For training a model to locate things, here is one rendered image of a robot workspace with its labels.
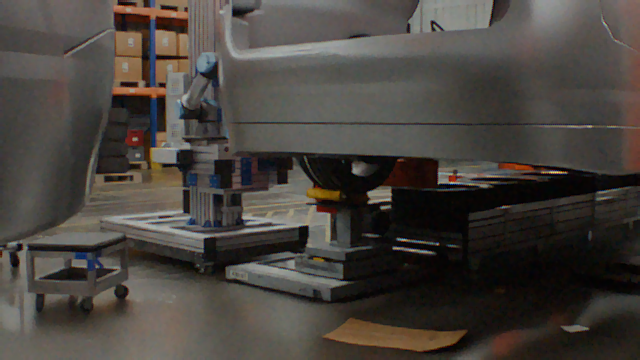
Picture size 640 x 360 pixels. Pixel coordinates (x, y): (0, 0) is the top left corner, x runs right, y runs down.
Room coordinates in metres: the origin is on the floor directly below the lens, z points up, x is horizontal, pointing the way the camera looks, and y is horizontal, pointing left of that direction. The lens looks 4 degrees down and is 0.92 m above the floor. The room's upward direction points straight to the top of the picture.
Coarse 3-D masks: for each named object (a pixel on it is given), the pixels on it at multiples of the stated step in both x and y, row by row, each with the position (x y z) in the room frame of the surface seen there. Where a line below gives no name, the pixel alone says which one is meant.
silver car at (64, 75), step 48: (0, 0) 1.07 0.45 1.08; (48, 0) 1.16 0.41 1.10; (96, 0) 1.31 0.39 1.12; (0, 48) 1.07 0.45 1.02; (48, 48) 1.16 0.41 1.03; (96, 48) 1.31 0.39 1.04; (0, 96) 1.07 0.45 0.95; (48, 96) 1.16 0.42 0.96; (96, 96) 1.32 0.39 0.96; (0, 144) 1.07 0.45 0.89; (48, 144) 1.17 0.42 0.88; (96, 144) 1.37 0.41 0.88; (0, 192) 1.07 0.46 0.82; (48, 192) 1.19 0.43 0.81; (0, 240) 1.09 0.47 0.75
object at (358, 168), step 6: (342, 162) 4.14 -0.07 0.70; (348, 162) 4.46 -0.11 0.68; (354, 162) 4.53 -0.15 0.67; (360, 162) 4.50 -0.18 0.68; (348, 168) 4.46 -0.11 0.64; (354, 168) 4.48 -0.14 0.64; (360, 168) 4.45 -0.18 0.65; (366, 168) 4.42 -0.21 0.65; (372, 168) 4.40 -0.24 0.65; (378, 168) 4.37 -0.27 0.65; (354, 174) 4.20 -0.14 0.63; (360, 174) 4.35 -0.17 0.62; (366, 174) 4.33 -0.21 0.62; (372, 174) 4.32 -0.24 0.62
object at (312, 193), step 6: (306, 192) 4.38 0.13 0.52; (312, 192) 4.34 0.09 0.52; (318, 192) 4.31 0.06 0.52; (324, 192) 4.28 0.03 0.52; (330, 192) 4.25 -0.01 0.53; (336, 192) 4.22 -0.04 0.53; (342, 192) 4.23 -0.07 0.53; (312, 198) 4.36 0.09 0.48; (318, 198) 4.32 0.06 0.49; (324, 198) 4.29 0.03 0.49; (330, 198) 4.25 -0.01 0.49; (336, 198) 4.22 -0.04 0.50; (342, 198) 4.23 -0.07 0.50
